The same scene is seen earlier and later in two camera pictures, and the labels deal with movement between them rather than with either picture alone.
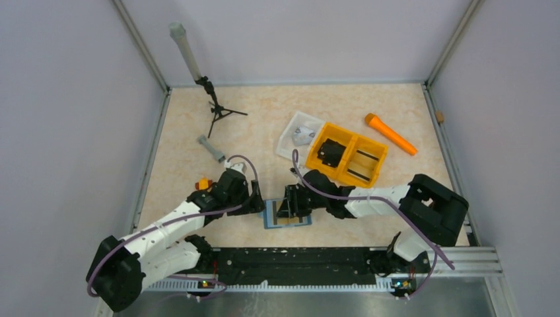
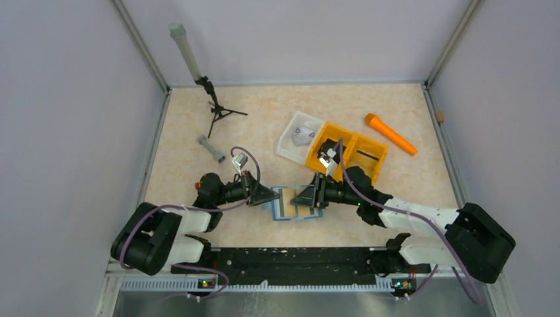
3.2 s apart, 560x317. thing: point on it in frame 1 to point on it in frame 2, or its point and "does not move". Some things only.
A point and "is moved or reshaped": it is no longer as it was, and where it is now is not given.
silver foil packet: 302,136 does not move
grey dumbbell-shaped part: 219,156 does not move
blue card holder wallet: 271,209 is moved or reshaped
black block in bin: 331,152 does not move
